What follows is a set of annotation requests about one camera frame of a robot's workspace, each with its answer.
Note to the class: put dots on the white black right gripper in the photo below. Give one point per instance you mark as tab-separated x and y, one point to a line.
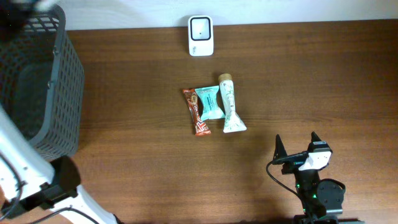
280	150

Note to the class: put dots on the white bamboo conditioner tube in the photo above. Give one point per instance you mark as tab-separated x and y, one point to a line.
232	122

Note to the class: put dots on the teal wipes packet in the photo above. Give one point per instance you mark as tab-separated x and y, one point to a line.
208	97

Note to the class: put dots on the brown chocolate bar wrapper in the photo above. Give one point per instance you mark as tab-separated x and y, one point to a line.
200	126

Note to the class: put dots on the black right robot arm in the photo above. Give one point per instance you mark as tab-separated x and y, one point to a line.
321	199

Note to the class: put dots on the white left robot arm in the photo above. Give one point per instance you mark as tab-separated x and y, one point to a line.
40	174

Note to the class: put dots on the white barcode scanner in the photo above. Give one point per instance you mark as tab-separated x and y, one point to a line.
200	36

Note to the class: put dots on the dark grey plastic basket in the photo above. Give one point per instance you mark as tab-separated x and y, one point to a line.
42	82

